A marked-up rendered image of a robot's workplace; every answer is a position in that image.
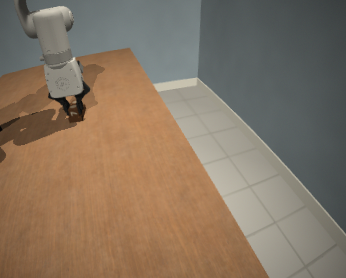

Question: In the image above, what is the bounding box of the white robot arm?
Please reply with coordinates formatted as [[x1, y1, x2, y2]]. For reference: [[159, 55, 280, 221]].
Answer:
[[14, 0, 74, 65]]

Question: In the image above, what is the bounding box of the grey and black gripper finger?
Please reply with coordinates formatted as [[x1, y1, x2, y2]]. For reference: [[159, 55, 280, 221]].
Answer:
[[48, 93, 70, 116], [74, 80, 90, 114]]

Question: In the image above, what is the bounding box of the brown wooden tray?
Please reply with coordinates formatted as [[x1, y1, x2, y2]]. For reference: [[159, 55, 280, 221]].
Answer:
[[68, 104, 86, 123]]

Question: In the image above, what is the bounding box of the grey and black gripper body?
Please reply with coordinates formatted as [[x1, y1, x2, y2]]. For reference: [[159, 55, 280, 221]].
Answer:
[[44, 57, 84, 98]]

